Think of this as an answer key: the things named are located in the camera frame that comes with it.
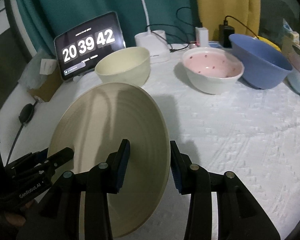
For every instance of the cream ceramic bowl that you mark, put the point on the cream ceramic bowl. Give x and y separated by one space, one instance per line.
129 65

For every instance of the clear plastic bag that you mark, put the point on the clear plastic bag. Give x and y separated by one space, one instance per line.
31 77

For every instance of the yellow cloth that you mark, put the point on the yellow cloth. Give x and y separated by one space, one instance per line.
269 43

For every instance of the teal curtain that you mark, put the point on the teal curtain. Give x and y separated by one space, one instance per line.
46 19

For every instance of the black round puck device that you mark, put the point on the black round puck device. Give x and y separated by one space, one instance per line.
26 114

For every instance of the white bowl pink inside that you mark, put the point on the white bowl pink inside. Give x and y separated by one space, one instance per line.
212 70

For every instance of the white power strip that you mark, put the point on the white power strip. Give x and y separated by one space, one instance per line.
212 44

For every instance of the tablet showing clock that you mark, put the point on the tablet showing clock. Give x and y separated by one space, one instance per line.
79 49

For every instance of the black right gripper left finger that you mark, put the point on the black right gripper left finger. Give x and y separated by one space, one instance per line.
109 176

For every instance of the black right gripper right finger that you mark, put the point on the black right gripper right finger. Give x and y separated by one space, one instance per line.
189 178

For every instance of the brown cardboard box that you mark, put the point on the brown cardboard box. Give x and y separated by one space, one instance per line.
46 91

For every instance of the blue ceramic bowl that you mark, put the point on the blue ceramic bowl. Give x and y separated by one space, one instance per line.
265 67

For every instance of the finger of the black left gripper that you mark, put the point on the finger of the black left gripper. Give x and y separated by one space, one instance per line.
61 157

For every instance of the black power adapter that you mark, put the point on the black power adapter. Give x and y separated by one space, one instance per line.
224 32

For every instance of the white power adapter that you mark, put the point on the white power adapter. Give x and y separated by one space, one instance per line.
202 37

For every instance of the white desk lamp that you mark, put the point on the white desk lamp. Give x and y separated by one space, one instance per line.
153 40

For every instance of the stacked pastel bowls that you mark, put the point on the stacked pastel bowls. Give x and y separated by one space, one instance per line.
294 76

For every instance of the beige ribbed ceramic plate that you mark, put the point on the beige ribbed ceramic plate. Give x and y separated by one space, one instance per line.
94 126

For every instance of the yellow curtain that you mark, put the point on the yellow curtain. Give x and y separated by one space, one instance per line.
213 12

